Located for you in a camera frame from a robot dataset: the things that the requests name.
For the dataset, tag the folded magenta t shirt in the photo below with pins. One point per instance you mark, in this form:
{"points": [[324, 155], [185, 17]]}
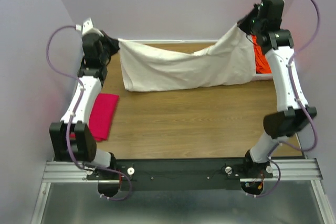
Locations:
{"points": [[100, 119]]}

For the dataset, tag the orange t shirt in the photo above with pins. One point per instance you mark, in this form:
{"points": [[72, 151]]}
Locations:
{"points": [[262, 66]]}

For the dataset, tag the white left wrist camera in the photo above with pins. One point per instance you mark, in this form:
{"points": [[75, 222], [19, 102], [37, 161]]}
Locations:
{"points": [[87, 27]]}

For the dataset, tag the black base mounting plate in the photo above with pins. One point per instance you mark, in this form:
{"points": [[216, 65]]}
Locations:
{"points": [[182, 174]]}

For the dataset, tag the aluminium frame rail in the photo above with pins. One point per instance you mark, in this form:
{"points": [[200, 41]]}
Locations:
{"points": [[293, 195]]}

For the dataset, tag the white t shirt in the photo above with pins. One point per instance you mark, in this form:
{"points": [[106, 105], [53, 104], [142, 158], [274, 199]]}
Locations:
{"points": [[230, 61]]}

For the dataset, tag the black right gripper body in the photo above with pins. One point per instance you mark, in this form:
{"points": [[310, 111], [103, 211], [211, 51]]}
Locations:
{"points": [[250, 24]]}

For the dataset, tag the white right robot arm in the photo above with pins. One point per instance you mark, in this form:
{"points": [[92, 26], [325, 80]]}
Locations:
{"points": [[293, 112]]}

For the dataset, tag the white plastic laundry basket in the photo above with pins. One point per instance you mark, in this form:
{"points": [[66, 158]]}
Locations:
{"points": [[262, 77]]}

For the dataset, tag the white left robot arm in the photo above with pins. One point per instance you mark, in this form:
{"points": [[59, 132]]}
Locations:
{"points": [[71, 137]]}

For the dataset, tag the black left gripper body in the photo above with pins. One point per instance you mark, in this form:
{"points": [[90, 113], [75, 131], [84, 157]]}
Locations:
{"points": [[108, 48]]}

